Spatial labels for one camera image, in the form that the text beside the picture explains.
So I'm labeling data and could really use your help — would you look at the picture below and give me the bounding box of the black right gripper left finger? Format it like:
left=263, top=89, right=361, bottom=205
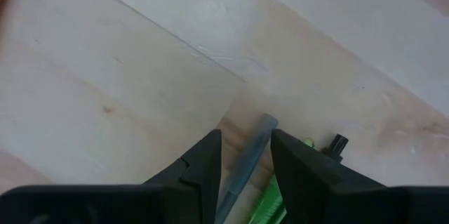
left=145, top=129, right=222, bottom=224

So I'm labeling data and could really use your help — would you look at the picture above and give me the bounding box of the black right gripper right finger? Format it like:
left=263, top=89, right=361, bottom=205
left=271, top=129, right=385, bottom=224

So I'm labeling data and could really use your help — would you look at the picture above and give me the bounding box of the green marker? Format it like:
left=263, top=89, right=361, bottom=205
left=249, top=138, right=316, bottom=224

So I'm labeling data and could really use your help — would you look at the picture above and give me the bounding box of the grey blue pen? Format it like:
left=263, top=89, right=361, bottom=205
left=214, top=112, right=280, bottom=224

